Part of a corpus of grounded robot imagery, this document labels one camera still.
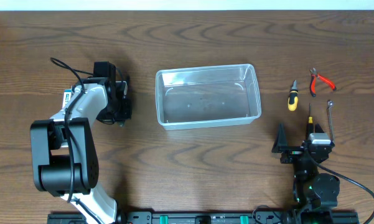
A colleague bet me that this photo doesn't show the stubby yellow black screwdriver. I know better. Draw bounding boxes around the stubby yellow black screwdriver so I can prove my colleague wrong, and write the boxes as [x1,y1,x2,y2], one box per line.
[288,80,298,111]

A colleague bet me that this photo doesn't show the silver wrench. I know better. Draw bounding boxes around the silver wrench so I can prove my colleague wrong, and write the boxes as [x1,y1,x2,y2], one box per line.
[327,100,334,141]

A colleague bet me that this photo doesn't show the blue white cardboard box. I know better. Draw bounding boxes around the blue white cardboard box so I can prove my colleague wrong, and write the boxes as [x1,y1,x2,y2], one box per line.
[62,89,73,108]

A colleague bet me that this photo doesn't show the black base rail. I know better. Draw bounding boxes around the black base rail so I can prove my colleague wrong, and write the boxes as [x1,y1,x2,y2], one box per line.
[47,210,360,224]

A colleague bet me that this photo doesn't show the right black cable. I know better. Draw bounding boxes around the right black cable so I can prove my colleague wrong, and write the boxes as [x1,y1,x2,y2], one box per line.
[303,149,374,224]

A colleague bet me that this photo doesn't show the left black cable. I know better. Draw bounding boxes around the left black cable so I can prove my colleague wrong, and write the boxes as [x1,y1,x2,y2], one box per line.
[49,57,103,224]

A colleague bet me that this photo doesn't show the clear plastic container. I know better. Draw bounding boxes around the clear plastic container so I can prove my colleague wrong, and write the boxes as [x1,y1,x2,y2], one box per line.
[155,63,262,131]

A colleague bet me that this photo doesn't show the black cable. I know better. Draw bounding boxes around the black cable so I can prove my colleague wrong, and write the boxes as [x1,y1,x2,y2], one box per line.
[49,57,103,224]
[303,149,374,224]

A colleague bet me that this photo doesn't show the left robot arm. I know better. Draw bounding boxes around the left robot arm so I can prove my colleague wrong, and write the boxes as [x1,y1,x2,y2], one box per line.
[30,78,130,223]

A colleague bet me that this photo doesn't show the thin yellow black screwdriver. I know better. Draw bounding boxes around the thin yellow black screwdriver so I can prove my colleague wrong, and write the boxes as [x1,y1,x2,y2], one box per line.
[307,103,314,135]

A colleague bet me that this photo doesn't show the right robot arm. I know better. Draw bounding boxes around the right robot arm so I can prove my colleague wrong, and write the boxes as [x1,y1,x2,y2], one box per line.
[271,124,340,224]

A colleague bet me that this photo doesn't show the red handled pliers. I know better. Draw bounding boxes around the red handled pliers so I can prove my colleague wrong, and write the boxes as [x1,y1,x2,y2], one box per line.
[309,68,337,97]

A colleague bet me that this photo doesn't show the small claw hammer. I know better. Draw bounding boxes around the small claw hammer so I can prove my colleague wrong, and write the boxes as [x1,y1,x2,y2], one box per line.
[116,70,131,127]

